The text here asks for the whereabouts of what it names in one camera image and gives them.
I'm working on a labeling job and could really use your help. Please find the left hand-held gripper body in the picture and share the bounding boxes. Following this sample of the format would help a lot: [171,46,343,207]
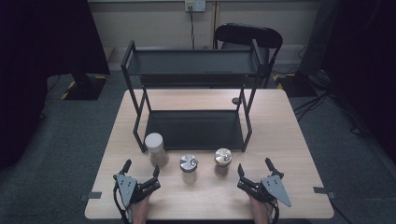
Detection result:
[112,173,162,216]

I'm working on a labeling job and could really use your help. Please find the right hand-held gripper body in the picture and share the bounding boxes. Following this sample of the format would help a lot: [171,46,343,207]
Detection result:
[236,174,292,209]

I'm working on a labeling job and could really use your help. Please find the white-lid glass spice jar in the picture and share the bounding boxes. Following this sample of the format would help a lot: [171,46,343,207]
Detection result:
[144,133,170,168]

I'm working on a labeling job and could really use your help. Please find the silver-lid glass spice jar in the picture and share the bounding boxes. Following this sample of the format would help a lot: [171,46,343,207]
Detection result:
[179,153,199,184]

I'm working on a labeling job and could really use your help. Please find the black metal two-tier rack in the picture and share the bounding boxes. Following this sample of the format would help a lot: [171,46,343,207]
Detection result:
[120,39,264,154]

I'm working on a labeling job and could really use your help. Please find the person's right hand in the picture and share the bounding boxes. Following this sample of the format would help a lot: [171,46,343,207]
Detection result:
[248,195,272,224]

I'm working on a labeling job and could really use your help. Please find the person's left hand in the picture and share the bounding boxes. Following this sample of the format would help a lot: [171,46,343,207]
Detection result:
[132,195,151,224]

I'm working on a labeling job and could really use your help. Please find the black stand with striped base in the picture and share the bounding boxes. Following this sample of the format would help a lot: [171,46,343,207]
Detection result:
[273,0,337,98]
[60,72,110,101]

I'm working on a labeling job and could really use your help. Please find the black chair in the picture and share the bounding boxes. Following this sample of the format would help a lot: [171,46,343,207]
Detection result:
[214,22,284,90]

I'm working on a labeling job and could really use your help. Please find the dark curtain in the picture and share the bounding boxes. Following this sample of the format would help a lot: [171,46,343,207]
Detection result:
[320,0,396,162]
[0,0,110,171]

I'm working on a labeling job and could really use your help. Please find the left hand-held gripper cable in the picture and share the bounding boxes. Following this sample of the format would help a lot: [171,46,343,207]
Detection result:
[112,183,132,224]

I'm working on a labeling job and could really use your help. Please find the hand-held gripper cable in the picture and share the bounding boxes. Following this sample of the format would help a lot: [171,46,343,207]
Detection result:
[269,200,281,224]
[112,183,132,224]

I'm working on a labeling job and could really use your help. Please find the right hand-held gripper cable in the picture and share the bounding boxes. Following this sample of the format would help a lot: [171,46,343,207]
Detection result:
[269,200,281,224]

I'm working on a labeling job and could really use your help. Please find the grey table edge bracket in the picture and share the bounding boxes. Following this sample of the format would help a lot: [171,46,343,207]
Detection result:
[312,186,337,200]
[78,191,103,203]

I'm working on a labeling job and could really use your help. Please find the black floor cables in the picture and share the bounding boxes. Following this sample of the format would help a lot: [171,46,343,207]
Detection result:
[292,88,373,138]

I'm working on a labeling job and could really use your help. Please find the black socket cable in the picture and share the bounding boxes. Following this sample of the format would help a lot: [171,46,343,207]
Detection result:
[188,7,196,50]

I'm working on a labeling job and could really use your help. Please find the white wall socket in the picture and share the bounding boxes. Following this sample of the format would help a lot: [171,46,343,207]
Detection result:
[184,0,207,13]

